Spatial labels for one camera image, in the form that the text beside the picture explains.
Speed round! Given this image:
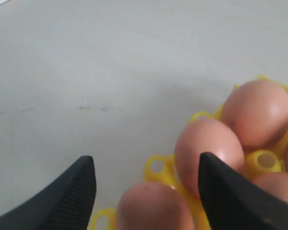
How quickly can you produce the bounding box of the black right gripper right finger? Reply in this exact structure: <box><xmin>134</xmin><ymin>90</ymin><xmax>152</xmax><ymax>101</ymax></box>
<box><xmin>198</xmin><ymin>152</ymin><xmax>288</xmax><ymax>230</ymax></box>

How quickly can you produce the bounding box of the brown egg second row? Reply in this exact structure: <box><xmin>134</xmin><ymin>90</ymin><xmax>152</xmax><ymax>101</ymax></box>
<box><xmin>252</xmin><ymin>172</ymin><xmax>288</xmax><ymax>203</ymax></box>

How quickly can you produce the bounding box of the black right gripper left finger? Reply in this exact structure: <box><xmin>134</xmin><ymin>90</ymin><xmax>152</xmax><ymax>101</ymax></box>
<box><xmin>0</xmin><ymin>156</ymin><xmax>96</xmax><ymax>230</ymax></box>

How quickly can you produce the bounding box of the yellow plastic egg tray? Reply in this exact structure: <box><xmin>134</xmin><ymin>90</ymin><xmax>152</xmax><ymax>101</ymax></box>
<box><xmin>88</xmin><ymin>84</ymin><xmax>288</xmax><ymax>230</ymax></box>

